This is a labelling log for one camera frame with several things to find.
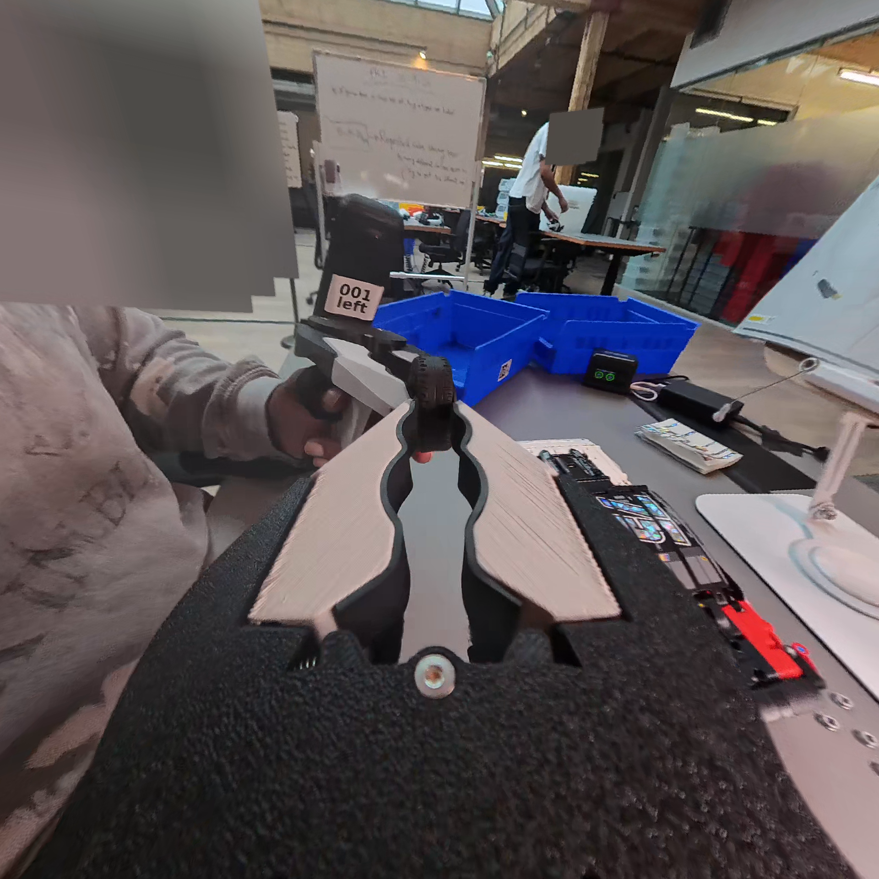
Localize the folded sticker sheet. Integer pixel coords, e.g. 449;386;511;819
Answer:
634;418;744;476

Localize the wood-edged background table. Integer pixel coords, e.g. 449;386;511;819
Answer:
541;228;667;298

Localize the open instruction booklet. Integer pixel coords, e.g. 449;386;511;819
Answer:
733;175;879;379

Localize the person's left hand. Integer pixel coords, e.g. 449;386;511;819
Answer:
266;374;365;469

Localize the black office chair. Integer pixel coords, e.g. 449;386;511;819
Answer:
418;208;476;277

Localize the black device with green lights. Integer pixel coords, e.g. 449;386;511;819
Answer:
582;348;640;396

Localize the blue plastic bin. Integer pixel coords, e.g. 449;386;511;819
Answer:
515;290;699;376
373;290;550;406

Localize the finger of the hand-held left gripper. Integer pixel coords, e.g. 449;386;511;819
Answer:
321;336;414;418

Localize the black cable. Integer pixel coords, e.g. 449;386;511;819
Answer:
737;414;833;462

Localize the black toy car tire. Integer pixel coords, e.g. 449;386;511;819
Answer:
407;352;459;456

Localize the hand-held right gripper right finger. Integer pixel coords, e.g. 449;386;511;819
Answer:
455;400;623;627

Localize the toy brick race car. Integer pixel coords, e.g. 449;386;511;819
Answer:
520;438;879;756

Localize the white box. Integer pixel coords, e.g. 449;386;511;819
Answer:
544;184;600;236

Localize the white book stand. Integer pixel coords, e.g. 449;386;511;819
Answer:
695;353;879;701

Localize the whiteboard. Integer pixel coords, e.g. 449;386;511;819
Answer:
311;50;488;209

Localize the person's left forearm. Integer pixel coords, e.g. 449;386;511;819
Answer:
69;305;289;464

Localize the person's grey patterned sweatshirt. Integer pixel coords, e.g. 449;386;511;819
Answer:
0;305;214;879

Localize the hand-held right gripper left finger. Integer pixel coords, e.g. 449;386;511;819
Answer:
249;400;414;627

